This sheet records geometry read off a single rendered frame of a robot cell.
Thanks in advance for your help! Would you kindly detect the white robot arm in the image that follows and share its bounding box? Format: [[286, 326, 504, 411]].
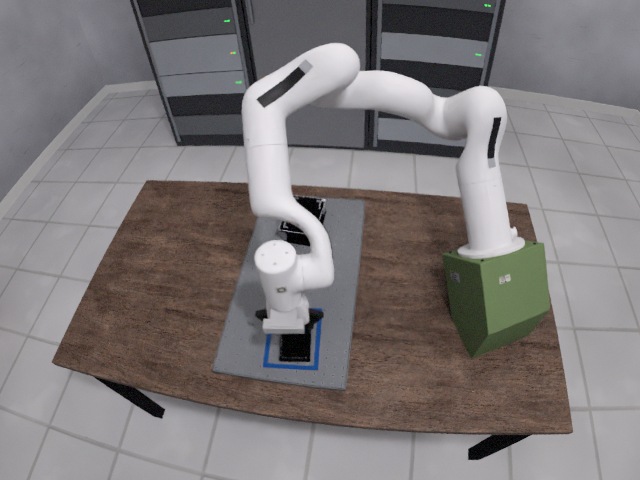
[[242, 43, 525, 334]]

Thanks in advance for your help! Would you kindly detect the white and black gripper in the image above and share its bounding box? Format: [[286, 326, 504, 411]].
[[255, 293, 324, 334]]

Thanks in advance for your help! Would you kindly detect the blue rectangular tape outline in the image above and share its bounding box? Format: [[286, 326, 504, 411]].
[[263, 319, 322, 370]]

